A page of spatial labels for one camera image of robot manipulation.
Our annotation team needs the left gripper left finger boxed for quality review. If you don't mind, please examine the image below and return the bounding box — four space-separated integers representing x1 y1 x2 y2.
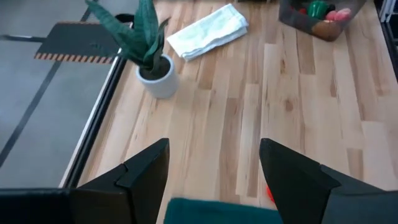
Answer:
70 138 171 224

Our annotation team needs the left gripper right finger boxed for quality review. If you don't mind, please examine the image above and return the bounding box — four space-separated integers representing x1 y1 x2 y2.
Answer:
259 138 342 224

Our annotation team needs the red toy tomato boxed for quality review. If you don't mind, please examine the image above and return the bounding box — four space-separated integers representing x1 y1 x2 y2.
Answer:
265 185 276 203

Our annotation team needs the green toy bell pepper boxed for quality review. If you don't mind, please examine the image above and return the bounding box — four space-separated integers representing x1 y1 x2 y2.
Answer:
307 0 330 19

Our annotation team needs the small pink toy strawberry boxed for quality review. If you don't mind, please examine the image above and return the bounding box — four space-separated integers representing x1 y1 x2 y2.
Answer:
335 7 353 22

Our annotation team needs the translucent grey tupperware container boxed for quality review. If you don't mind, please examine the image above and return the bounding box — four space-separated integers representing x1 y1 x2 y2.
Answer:
278 0 368 43

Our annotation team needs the dark green folded cloth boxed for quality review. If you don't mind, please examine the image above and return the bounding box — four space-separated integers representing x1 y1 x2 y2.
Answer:
163 197 284 224

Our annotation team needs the white round plant pot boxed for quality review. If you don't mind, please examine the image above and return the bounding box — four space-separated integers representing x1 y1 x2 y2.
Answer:
136 54 180 100

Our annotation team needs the green snake plant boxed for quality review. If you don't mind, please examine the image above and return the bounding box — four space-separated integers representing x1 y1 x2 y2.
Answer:
84 0 171 72

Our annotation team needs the black mat with striped edges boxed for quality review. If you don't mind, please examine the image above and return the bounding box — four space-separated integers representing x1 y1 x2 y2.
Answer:
33 14 133 65

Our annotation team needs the white folded cloth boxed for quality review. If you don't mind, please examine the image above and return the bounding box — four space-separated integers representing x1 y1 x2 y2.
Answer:
167 3 249 62

